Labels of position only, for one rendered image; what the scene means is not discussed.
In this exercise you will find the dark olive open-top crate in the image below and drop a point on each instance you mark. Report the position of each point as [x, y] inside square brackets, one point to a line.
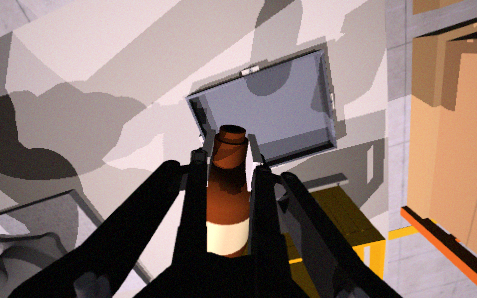
[354, 226]

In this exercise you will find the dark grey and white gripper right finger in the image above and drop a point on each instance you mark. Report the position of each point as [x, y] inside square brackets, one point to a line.
[334, 267]

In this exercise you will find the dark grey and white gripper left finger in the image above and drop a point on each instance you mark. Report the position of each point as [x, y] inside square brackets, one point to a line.
[100, 265]

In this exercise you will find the brown glass bottle with cream label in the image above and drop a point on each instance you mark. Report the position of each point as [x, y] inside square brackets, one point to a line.
[228, 203]

